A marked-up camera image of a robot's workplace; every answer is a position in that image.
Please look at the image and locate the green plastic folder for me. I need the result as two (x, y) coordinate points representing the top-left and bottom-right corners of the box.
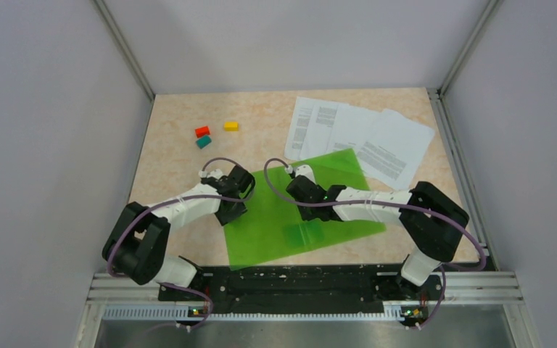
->
(223, 149), (386, 270)

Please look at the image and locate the printed paper sheet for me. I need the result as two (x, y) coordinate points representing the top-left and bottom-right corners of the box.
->
(284, 96), (332, 160)
(354, 109), (435, 190)
(326, 104), (381, 153)

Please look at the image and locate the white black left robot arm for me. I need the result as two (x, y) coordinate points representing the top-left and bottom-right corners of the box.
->
(102, 165), (255, 300)

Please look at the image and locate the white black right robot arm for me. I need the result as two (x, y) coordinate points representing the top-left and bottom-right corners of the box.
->
(286, 175), (470, 299)

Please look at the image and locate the teal block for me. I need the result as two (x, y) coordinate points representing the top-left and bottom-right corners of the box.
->
(196, 135), (212, 149)

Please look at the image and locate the yellow block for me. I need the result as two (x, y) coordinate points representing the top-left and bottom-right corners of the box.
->
(223, 121), (239, 131)

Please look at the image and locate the red block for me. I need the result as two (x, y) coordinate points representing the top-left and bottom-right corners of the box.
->
(194, 126), (210, 138)

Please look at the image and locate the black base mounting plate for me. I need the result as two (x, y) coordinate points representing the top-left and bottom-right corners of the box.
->
(158, 264), (442, 315)

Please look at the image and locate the aluminium side rail right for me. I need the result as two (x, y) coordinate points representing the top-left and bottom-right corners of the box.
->
(426, 88), (491, 257)

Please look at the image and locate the aluminium front rail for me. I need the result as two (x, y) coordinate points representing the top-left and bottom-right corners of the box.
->
(86, 272), (523, 323)

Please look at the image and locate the aluminium frame post left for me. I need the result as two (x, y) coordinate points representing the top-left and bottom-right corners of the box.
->
(90, 0), (156, 102)

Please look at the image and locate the aluminium frame post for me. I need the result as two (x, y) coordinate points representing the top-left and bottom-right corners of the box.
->
(90, 0), (156, 102)
(437, 0), (504, 99)

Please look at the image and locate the aluminium frame post right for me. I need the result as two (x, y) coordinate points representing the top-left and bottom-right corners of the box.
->
(437, 0), (504, 99)

